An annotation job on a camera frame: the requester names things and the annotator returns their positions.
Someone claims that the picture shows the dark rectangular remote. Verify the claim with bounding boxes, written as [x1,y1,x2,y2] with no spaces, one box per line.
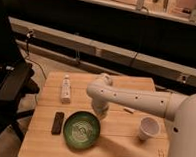
[51,112,64,135]

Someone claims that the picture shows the green ceramic bowl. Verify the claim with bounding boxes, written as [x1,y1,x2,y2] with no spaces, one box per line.
[63,111,101,150]

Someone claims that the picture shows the black office chair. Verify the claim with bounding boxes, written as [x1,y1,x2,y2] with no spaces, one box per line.
[0,5,40,140]

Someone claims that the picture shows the black cable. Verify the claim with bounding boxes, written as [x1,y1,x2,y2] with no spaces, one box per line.
[22,30,50,81]

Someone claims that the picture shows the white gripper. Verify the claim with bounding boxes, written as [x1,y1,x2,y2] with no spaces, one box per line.
[92,100,109,119]

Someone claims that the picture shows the white tube bottle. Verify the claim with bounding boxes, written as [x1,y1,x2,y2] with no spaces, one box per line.
[60,75,71,104]

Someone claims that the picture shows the white paper cup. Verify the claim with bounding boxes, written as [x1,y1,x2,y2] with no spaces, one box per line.
[138,117,161,141]

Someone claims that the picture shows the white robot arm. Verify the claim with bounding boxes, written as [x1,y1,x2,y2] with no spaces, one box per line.
[87,73,196,157]

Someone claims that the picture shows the small white stick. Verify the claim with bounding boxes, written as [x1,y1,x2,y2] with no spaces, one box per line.
[124,108,135,114]

